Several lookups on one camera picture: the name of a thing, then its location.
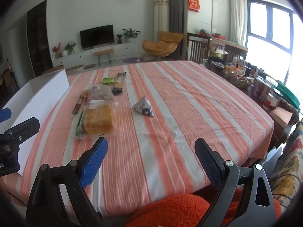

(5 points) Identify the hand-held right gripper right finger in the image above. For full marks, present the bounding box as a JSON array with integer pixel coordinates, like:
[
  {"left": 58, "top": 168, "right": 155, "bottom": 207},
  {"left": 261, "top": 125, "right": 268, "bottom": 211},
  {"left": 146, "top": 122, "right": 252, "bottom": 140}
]
[{"left": 194, "top": 138, "right": 276, "bottom": 227}]

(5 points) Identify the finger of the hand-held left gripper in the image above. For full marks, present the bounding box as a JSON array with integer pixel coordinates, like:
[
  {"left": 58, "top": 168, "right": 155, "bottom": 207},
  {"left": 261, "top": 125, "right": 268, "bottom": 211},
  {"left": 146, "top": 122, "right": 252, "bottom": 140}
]
[
  {"left": 0, "top": 108, "right": 12, "bottom": 123},
  {"left": 0, "top": 117, "right": 41, "bottom": 156}
]

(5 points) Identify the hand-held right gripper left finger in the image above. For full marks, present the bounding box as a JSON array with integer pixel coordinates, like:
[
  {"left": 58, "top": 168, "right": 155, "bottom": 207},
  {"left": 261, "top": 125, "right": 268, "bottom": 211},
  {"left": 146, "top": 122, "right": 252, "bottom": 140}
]
[{"left": 26, "top": 137, "right": 109, "bottom": 227}]

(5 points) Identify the white cardboard box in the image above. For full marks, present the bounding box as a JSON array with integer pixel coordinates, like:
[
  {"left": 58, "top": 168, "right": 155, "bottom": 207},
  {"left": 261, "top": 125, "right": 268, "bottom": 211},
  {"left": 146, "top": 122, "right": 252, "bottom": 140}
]
[{"left": 0, "top": 68, "right": 70, "bottom": 176}]

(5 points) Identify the yellow bread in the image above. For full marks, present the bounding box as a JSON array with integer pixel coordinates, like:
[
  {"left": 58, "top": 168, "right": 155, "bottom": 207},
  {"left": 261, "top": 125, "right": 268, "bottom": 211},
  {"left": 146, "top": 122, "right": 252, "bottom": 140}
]
[{"left": 75, "top": 103, "right": 118, "bottom": 140}]

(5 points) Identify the red snack packet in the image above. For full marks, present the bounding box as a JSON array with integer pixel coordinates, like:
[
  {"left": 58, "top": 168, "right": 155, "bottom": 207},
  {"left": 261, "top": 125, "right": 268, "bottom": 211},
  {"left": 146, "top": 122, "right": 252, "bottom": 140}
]
[{"left": 72, "top": 90, "right": 90, "bottom": 115}]

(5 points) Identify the clear bag of dark snack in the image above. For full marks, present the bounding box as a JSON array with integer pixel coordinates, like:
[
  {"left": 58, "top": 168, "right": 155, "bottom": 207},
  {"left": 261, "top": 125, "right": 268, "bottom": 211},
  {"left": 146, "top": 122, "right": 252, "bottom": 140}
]
[{"left": 88, "top": 85, "right": 114, "bottom": 101}]

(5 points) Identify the white triangular snack packet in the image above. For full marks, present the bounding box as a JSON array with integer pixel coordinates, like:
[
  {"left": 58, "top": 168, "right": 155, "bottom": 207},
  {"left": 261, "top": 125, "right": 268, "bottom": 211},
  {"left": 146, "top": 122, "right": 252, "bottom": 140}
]
[{"left": 132, "top": 96, "right": 155, "bottom": 117}]

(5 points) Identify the long yellow and black packet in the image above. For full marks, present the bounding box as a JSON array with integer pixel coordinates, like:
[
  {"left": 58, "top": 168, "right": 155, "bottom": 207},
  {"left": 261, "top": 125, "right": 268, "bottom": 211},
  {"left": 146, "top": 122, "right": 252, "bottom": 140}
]
[{"left": 112, "top": 72, "right": 127, "bottom": 96}]

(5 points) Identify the bowl of mixed snacks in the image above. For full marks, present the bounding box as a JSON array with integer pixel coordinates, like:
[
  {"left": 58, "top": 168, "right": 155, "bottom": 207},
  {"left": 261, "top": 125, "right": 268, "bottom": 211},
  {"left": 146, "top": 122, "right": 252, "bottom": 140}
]
[{"left": 223, "top": 66, "right": 254, "bottom": 89}]

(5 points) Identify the orange striped tablecloth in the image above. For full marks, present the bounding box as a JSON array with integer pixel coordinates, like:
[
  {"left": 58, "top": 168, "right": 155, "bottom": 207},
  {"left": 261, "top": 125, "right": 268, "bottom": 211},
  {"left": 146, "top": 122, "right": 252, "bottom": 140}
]
[{"left": 7, "top": 60, "right": 275, "bottom": 218}]

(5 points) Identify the orange fluffy clothing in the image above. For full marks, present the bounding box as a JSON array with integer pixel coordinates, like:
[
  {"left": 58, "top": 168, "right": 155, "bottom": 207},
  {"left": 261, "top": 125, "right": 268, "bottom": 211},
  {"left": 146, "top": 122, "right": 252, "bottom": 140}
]
[{"left": 124, "top": 189, "right": 282, "bottom": 227}]

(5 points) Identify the brown cardboard box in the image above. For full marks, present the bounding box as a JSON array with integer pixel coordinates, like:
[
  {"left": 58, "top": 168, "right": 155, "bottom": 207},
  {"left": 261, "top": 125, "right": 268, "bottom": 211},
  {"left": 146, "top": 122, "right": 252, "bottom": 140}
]
[{"left": 42, "top": 64, "right": 65, "bottom": 75}]

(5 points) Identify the floral patterned cloth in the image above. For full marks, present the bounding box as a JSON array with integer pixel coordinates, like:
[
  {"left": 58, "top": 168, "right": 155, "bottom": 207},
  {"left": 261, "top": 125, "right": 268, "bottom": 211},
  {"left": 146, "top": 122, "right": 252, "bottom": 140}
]
[{"left": 269, "top": 120, "right": 303, "bottom": 209}]

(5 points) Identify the red flower bouquet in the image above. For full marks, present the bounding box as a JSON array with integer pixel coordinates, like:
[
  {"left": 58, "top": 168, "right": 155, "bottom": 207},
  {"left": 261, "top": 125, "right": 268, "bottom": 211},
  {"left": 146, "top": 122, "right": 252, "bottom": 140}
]
[{"left": 52, "top": 43, "right": 62, "bottom": 58}]

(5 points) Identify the dark display cabinet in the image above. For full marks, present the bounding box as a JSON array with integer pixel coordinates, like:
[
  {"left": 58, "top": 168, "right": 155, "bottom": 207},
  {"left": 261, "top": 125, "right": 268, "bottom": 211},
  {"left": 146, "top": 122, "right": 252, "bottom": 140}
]
[{"left": 26, "top": 0, "right": 54, "bottom": 77}]

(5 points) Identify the brown flat box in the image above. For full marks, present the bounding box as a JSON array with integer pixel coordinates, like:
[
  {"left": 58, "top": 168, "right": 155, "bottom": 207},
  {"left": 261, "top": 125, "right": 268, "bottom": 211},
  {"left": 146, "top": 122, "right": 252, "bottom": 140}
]
[{"left": 269, "top": 106, "right": 294, "bottom": 136}]

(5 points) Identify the green plant with flowers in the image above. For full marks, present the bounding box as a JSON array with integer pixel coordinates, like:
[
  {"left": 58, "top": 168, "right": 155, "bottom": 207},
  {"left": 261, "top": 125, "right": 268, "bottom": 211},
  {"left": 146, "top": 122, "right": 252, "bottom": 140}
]
[{"left": 64, "top": 41, "right": 77, "bottom": 54}]

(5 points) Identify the group of bottles and jars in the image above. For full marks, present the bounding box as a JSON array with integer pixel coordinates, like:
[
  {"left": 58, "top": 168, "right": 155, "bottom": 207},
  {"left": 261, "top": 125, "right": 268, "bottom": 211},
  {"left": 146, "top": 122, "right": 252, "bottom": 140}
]
[{"left": 231, "top": 56, "right": 283, "bottom": 110}]

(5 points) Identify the dark bowl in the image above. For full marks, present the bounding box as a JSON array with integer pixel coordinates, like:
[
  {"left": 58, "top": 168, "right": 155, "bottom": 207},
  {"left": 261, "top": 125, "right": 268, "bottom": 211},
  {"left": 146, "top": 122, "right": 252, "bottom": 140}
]
[{"left": 203, "top": 58, "right": 225, "bottom": 73}]

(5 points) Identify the green cloth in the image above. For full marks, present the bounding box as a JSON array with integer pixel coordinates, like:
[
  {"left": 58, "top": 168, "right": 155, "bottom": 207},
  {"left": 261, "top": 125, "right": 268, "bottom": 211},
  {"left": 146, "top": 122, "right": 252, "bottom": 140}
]
[{"left": 276, "top": 80, "right": 300, "bottom": 110}]

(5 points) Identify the wooden bench with hairpin legs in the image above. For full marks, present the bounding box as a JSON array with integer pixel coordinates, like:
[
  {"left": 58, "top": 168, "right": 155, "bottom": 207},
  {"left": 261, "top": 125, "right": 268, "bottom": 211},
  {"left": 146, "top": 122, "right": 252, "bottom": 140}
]
[{"left": 92, "top": 49, "right": 114, "bottom": 66}]

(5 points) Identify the purple round rug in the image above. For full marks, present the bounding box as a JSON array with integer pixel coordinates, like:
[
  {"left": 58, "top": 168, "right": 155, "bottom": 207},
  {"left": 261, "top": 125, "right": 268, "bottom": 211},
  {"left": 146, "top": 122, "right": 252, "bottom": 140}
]
[{"left": 123, "top": 56, "right": 141, "bottom": 64}]

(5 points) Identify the dark wooden chair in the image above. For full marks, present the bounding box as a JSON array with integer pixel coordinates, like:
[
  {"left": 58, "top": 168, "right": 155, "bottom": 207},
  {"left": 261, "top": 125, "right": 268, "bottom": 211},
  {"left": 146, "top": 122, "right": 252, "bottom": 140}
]
[{"left": 186, "top": 33, "right": 211, "bottom": 63}]

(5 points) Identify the black television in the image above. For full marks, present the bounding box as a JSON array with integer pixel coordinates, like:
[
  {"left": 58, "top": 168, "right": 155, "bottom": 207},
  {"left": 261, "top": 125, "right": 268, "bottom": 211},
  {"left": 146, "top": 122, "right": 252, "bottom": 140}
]
[{"left": 80, "top": 24, "right": 114, "bottom": 50}]

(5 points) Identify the wooden sideboard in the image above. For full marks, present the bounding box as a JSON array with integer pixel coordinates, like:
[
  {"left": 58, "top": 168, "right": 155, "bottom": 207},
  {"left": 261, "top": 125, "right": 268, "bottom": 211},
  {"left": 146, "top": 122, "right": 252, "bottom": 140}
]
[{"left": 210, "top": 36, "right": 248, "bottom": 61}]

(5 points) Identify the white television cabinet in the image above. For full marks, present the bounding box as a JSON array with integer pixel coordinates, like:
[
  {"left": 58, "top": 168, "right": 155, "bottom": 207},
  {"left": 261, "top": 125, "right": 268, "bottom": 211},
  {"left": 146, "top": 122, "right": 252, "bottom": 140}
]
[{"left": 52, "top": 43, "right": 139, "bottom": 68}]

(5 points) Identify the orange lounge chair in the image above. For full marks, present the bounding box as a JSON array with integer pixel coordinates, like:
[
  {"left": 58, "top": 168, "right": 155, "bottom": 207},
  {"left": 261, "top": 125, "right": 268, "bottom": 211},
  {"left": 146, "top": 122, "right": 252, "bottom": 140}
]
[{"left": 141, "top": 31, "right": 184, "bottom": 58}]

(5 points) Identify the large leafy plant white pot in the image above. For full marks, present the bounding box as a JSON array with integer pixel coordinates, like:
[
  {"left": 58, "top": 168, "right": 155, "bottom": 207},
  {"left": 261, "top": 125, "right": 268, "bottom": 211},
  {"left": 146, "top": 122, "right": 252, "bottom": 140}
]
[{"left": 122, "top": 28, "right": 141, "bottom": 44}]

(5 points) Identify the grey curtain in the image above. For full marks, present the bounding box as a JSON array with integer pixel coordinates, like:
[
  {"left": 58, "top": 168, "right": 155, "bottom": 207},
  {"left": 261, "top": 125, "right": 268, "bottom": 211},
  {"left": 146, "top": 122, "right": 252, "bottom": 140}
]
[{"left": 163, "top": 0, "right": 185, "bottom": 60}]

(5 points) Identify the covered standing air conditioner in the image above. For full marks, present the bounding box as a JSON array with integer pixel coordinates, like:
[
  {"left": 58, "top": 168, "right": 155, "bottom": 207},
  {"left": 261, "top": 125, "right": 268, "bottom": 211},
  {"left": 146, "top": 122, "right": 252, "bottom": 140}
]
[{"left": 154, "top": 0, "right": 170, "bottom": 46}]

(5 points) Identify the white curtain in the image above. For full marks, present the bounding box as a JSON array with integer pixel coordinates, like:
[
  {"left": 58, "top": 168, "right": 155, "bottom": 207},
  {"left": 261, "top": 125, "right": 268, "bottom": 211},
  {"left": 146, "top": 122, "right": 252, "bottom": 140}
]
[{"left": 229, "top": 0, "right": 248, "bottom": 46}]

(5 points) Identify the red wall calendar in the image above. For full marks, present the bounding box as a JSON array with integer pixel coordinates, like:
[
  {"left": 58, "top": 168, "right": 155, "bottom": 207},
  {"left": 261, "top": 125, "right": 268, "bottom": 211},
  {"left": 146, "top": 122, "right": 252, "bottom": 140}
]
[{"left": 187, "top": 0, "right": 201, "bottom": 13}]

